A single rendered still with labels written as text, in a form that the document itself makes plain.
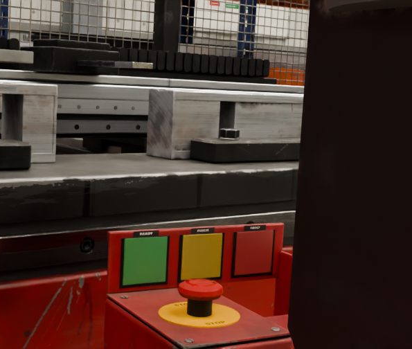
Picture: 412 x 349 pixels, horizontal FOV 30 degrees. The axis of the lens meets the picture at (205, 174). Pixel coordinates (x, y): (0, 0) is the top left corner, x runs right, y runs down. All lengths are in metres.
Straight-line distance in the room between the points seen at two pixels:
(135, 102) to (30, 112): 0.42
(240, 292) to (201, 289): 0.35
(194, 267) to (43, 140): 0.28
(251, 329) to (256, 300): 0.38
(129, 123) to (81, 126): 0.09
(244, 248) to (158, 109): 0.34
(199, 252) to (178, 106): 0.33
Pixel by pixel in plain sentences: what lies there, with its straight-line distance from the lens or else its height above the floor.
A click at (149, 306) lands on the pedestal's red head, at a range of 0.71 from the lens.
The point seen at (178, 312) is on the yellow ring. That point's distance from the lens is 0.69.
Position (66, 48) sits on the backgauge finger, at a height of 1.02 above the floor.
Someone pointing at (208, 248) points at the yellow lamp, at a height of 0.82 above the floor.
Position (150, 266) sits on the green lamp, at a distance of 0.75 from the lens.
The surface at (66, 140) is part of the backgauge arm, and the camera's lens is 1.60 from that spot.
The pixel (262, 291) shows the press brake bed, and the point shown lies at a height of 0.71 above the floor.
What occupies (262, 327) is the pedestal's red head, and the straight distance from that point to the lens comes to 0.67.
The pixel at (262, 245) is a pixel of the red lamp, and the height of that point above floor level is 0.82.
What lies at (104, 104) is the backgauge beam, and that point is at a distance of 1.29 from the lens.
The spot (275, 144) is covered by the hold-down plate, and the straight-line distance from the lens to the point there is 1.10.
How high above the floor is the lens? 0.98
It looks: 7 degrees down
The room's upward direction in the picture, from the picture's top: 3 degrees clockwise
